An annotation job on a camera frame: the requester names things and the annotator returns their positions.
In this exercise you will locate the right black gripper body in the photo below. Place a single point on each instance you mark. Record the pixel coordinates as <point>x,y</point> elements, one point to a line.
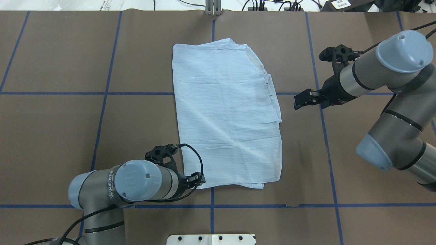
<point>331,89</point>

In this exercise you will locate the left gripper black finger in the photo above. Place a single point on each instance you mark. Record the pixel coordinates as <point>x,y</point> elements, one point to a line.
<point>195,179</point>

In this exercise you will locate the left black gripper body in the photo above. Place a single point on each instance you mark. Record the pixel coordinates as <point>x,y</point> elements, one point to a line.
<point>184,181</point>

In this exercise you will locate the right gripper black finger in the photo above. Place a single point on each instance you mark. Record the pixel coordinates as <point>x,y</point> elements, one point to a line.
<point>307,97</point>

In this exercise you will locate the light blue button shirt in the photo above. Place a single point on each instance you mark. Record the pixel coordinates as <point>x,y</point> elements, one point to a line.
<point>227,109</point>

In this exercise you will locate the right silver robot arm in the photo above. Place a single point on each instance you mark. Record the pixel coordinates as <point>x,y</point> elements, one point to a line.
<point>403,64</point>

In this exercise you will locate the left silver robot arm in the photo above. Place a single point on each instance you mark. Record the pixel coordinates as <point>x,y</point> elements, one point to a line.
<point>102,195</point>

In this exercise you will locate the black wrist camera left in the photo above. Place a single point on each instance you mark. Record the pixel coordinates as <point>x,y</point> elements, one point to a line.
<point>163,156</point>

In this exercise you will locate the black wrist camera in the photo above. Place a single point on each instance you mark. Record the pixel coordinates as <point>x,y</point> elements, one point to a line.
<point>339,56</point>
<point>163,156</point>

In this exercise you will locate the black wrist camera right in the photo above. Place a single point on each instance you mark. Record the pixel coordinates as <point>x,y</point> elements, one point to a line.
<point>339,56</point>

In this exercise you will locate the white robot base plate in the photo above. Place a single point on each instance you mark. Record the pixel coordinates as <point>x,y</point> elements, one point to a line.
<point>212,239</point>

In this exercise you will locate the aluminium frame post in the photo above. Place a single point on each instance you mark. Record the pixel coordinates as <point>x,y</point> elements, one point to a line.
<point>213,7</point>

